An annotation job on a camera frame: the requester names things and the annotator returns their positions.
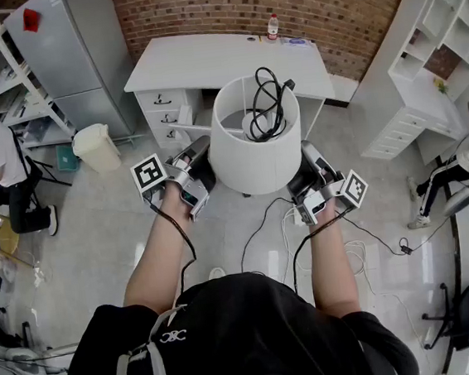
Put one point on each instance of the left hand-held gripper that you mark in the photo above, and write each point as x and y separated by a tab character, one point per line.
150	174

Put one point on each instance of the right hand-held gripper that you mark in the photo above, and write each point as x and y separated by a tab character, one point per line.
353	191

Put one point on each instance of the white table lamp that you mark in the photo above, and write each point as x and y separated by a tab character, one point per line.
257	163

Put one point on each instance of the person's right forearm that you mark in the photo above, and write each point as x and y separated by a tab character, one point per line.
330	264

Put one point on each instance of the person's left forearm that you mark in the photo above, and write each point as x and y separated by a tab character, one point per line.
162	252

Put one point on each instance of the white desk with drawers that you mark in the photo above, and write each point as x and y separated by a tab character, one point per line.
204	61

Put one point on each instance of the cream trash bin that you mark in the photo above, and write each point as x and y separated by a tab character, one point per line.
95	149

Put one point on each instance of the green plastic crate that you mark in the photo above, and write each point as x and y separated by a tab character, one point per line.
66	159

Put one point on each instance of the blue white wipes packet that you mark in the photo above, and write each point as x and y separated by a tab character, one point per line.
297	43

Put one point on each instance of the white bookshelf cabinet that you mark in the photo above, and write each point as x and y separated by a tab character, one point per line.
416	92

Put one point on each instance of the clear plastic water bottle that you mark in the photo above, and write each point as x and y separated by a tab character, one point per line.
272	28

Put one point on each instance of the yellow flower decoration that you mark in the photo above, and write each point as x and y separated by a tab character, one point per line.
440	86

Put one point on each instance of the person's black t-shirt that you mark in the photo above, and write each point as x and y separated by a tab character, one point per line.
242	340

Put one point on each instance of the silver refrigerator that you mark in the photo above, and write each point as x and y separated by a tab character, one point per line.
67	62

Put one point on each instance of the black office chair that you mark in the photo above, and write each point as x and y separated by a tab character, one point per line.
468	308

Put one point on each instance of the white metal storage shelf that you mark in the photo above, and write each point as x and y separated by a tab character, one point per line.
11	85

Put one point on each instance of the red paper tag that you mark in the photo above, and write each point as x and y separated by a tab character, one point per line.
30	20

